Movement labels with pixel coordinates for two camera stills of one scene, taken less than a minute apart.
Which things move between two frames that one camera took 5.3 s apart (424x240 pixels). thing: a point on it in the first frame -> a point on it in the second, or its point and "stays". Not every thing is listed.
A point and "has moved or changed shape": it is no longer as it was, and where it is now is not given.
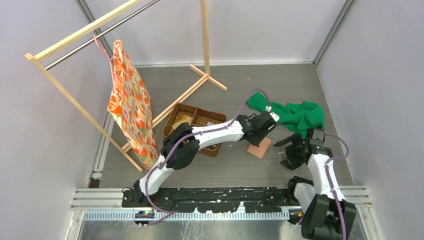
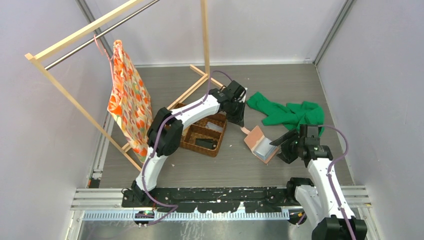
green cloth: x=300 y=117 stays
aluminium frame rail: x=107 y=205 stays
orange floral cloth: x=130 y=102 stays
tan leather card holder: x=259 y=152 has moved or changed shape
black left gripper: x=256 y=142 -> x=238 y=120
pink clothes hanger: x=104 y=51 stays
